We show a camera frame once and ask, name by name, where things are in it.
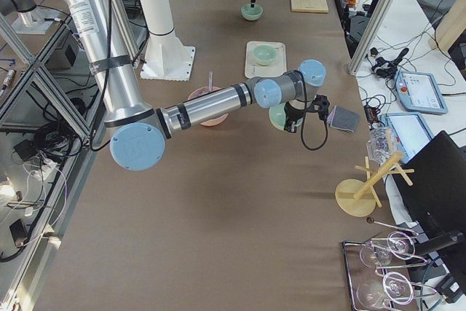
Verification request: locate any pink bowl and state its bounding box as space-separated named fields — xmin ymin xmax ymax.
xmin=188 ymin=86 xmax=229 ymax=127

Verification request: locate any wine glass lower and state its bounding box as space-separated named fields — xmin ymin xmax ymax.
xmin=356 ymin=272 xmax=414 ymax=310

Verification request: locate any cream rabbit tray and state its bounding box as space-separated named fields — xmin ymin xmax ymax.
xmin=245 ymin=41 xmax=287 ymax=79

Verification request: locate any purple cloth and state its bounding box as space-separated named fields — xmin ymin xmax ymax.
xmin=327 ymin=108 xmax=334 ymax=126

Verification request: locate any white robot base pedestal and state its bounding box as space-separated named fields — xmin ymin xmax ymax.
xmin=140 ymin=0 xmax=196 ymax=82

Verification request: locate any aluminium frame post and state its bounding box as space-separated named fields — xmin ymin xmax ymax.
xmin=348 ymin=0 xmax=393 ymax=76

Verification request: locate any black wire glass rack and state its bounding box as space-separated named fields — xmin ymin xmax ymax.
xmin=341 ymin=224 xmax=437 ymax=310

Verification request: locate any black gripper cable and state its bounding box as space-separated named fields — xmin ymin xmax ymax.
xmin=299 ymin=105 xmax=331 ymax=151

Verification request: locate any wooden cutting board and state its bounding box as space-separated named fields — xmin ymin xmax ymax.
xmin=291 ymin=0 xmax=328 ymax=13

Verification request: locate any wine glass upper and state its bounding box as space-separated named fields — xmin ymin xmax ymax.
xmin=360 ymin=231 xmax=414 ymax=267

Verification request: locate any green bowl on tray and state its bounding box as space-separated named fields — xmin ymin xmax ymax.
xmin=253 ymin=44 xmax=277 ymax=66

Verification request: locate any teach pendant upper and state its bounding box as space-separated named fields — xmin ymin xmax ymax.
xmin=394 ymin=70 xmax=449 ymax=115

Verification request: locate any black monitor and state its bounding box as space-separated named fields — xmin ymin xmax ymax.
xmin=394 ymin=130 xmax=465 ymax=288

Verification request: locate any teach pendant lower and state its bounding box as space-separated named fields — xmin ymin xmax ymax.
xmin=380 ymin=112 xmax=434 ymax=163

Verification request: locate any teach pendant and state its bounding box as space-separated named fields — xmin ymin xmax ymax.
xmin=380 ymin=112 xmax=434 ymax=163
xmin=394 ymin=70 xmax=449 ymax=115

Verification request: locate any green bowl robot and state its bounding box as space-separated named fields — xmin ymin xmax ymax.
xmin=240 ymin=3 xmax=263 ymax=21
xmin=269 ymin=103 xmax=286 ymax=131

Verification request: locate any wooden mug tree stand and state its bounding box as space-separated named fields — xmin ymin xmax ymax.
xmin=335 ymin=135 xmax=414 ymax=217

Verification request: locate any wine glass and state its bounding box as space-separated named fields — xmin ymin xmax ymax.
xmin=360 ymin=231 xmax=414 ymax=267
xmin=356 ymin=272 xmax=414 ymax=310

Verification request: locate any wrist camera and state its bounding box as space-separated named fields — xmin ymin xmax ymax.
xmin=311 ymin=95 xmax=330 ymax=122

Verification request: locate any grey folded cloth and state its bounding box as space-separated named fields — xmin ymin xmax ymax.
xmin=330 ymin=106 xmax=360 ymax=133

